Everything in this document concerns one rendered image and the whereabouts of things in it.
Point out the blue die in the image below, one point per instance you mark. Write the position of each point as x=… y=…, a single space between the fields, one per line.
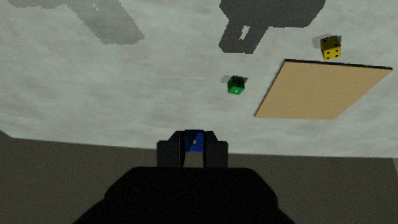
x=194 y=140

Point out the yellow die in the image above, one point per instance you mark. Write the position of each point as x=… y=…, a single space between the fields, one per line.
x=330 y=48

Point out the tan square mat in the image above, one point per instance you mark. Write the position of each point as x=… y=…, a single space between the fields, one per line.
x=305 y=89

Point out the green die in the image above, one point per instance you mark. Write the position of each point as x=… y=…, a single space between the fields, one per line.
x=235 y=85

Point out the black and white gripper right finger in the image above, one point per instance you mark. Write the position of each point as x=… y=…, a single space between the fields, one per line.
x=215 y=153

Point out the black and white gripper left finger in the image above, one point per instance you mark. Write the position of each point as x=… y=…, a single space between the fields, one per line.
x=171 y=152

